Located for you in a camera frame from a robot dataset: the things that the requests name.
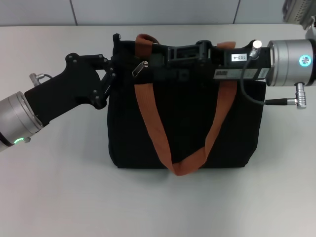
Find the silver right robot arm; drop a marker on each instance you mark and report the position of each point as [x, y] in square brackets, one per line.
[288, 61]

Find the grey background equipment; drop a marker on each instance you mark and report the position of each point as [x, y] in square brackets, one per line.
[300, 11]

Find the silver metal zipper pull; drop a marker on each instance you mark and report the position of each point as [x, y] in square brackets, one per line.
[138, 70]

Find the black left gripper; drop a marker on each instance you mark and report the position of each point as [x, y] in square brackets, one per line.
[74, 84]

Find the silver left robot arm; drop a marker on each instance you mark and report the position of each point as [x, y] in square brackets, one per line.
[17, 116]

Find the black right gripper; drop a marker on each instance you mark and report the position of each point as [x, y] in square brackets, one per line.
[232, 67]

